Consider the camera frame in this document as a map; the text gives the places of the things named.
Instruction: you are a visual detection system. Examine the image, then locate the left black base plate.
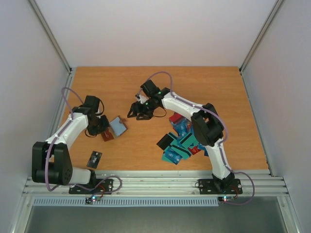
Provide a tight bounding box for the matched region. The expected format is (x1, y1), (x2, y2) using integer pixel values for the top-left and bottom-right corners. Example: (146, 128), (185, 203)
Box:
(69, 179), (114, 195)

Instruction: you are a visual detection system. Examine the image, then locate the blue logo card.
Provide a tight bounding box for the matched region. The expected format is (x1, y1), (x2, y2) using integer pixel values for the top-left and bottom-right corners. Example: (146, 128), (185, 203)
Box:
(173, 120), (189, 137)

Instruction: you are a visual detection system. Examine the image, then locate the red card near gripper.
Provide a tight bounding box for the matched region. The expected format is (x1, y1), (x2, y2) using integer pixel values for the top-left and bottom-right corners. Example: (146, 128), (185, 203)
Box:
(169, 113), (184, 124)

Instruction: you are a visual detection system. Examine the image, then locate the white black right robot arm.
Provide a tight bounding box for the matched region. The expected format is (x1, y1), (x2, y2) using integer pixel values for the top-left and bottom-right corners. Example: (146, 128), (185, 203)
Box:
(127, 80), (235, 193)

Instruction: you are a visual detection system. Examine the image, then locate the red VIP card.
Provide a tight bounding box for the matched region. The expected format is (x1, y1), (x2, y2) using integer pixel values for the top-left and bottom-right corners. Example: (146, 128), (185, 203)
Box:
(101, 130), (114, 142)

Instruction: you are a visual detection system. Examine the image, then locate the aluminium right corner post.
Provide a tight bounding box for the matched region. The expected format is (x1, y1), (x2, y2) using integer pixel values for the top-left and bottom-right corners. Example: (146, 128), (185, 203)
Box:
(239, 0), (285, 75)

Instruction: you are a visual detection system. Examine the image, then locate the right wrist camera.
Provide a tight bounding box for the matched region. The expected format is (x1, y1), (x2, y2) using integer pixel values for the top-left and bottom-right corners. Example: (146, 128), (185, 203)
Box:
(135, 94), (148, 104)

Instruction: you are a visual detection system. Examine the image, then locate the brown leather card holder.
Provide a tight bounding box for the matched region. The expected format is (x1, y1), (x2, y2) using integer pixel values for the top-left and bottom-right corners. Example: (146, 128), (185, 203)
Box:
(107, 116), (128, 139)

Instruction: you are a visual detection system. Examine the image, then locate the aluminium corner post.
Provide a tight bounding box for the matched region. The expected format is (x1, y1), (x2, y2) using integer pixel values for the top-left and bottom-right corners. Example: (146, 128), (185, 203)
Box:
(27, 0), (72, 74)
(239, 0), (285, 75)

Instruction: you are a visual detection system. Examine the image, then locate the slotted grey cable duct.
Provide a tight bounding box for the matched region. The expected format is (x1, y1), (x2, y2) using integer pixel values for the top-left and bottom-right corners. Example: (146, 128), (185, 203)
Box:
(33, 197), (219, 207)

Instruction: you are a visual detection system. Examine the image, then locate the teal magnetic stripe card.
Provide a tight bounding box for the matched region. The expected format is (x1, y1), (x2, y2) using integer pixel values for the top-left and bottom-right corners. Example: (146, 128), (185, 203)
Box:
(179, 133), (198, 149)

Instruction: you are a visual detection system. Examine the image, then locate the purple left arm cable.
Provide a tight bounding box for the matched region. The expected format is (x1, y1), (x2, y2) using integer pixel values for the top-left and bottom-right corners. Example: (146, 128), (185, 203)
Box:
(45, 87), (122, 195)

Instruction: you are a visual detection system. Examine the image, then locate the aluminium front rail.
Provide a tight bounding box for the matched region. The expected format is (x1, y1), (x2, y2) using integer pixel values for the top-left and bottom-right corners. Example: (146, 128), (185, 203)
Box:
(21, 169), (290, 197)

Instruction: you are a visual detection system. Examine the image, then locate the black magnetic stripe card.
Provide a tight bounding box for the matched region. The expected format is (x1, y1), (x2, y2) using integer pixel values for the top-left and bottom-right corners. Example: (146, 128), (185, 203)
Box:
(156, 134), (174, 151)

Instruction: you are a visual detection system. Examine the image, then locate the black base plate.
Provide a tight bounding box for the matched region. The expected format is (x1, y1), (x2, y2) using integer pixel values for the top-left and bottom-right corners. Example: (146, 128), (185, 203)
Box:
(195, 179), (243, 195)
(69, 179), (114, 195)

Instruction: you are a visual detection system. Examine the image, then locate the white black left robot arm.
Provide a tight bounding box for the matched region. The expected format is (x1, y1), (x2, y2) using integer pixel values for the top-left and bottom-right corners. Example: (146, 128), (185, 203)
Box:
(32, 96), (109, 193)

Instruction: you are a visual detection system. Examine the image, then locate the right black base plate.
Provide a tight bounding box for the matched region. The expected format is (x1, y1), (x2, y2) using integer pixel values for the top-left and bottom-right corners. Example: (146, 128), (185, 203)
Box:
(195, 179), (243, 195)

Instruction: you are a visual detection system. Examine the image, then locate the aluminium left corner post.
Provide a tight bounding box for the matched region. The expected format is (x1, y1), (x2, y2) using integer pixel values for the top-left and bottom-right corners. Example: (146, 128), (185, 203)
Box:
(27, 0), (72, 74)

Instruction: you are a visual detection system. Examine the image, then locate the blue VIP chip card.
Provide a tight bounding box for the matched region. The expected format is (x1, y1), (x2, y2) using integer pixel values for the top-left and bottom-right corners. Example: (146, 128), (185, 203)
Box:
(162, 149), (182, 165)

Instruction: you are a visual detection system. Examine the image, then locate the black VIP card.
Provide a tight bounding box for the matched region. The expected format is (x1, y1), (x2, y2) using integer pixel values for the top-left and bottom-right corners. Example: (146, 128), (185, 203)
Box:
(86, 151), (102, 169)

